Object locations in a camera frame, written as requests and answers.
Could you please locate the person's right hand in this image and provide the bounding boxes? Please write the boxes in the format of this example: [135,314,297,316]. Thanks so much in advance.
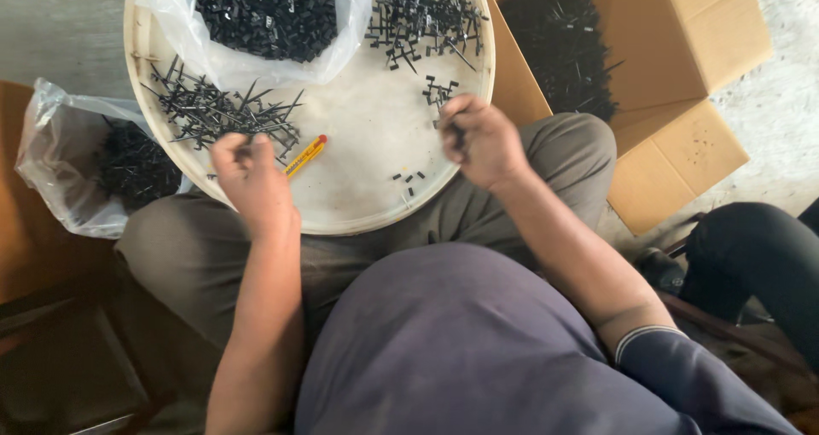
[438,93,533,193]

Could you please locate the person's left hand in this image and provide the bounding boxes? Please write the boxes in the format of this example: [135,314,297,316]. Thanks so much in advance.
[210,132,302,234]

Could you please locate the small group of black clips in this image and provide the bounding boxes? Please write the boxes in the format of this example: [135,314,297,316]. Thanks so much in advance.
[421,75,460,111]

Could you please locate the pile of black nails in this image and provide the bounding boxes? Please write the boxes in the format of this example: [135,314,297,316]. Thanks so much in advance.
[139,54,307,167]

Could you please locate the yellow utility knife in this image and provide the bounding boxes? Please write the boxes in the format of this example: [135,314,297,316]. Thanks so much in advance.
[282,134,328,179]

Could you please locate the scattered black clips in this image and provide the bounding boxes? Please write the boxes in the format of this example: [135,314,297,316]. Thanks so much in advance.
[392,171,427,198]

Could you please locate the round white tray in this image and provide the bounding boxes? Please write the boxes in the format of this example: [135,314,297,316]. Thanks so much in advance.
[123,0,497,236]

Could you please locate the pile of assembled nail clips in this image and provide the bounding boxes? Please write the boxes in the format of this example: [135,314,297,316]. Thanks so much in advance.
[365,0,490,74]

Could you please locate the clear bag of black clips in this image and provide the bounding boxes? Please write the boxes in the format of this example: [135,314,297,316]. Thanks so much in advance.
[102,0,373,93]

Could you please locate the clear bag of black parts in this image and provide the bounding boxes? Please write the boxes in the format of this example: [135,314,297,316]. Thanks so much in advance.
[14,78,193,240]

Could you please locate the person's grey trousers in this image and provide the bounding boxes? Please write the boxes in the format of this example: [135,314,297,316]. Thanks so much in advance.
[114,113,618,353]

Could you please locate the cardboard box of nail clips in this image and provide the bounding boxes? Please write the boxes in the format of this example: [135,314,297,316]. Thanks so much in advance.
[486,0,774,236]

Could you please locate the brown wooden stool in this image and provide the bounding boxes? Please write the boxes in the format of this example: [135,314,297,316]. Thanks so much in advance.
[0,80,221,435]

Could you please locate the person's purple shirt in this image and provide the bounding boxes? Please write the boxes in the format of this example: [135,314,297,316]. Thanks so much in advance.
[294,242,804,435]

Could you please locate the white fluffy rug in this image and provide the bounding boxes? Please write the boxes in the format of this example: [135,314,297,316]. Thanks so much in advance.
[707,0,819,180]

